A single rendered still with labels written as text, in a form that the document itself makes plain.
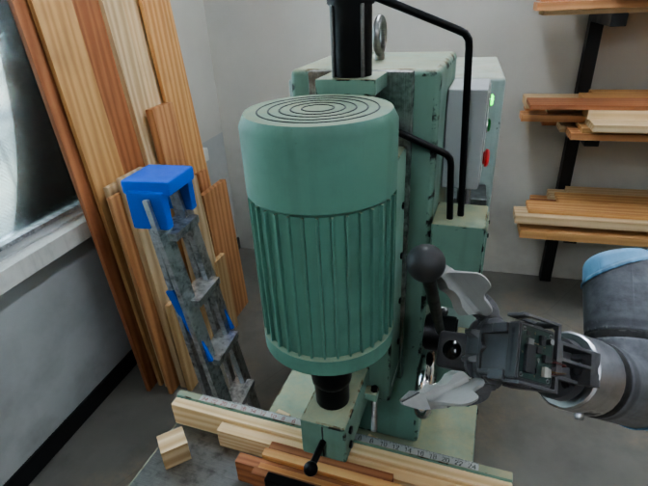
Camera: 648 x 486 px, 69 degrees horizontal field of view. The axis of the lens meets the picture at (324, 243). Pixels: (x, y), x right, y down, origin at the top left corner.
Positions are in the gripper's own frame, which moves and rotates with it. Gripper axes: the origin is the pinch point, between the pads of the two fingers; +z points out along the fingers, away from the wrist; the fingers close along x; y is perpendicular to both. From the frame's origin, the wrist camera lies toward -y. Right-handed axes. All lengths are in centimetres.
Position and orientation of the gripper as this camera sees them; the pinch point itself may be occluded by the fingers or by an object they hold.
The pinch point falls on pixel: (407, 327)
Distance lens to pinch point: 50.8
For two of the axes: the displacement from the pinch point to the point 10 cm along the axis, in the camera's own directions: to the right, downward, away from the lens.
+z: -8.9, -3.0, -3.4
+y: 4.1, -1.9, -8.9
